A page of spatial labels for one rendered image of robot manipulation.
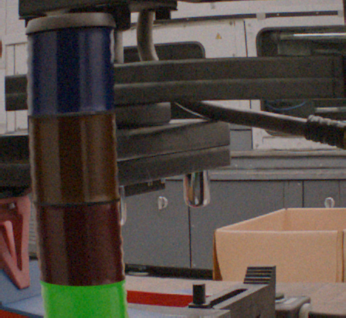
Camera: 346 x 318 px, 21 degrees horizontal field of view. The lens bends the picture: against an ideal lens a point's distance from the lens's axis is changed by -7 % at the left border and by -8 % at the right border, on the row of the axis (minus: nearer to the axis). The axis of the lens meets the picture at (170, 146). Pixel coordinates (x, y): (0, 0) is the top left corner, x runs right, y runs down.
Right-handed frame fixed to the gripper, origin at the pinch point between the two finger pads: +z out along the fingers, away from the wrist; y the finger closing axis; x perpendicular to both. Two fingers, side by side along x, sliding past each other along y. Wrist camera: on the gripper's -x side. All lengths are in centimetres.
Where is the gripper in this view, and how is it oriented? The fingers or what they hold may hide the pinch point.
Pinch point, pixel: (18, 280)
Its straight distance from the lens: 77.2
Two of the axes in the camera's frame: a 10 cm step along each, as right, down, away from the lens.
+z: 4.0, 9.0, -1.5
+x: 4.8, -0.7, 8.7
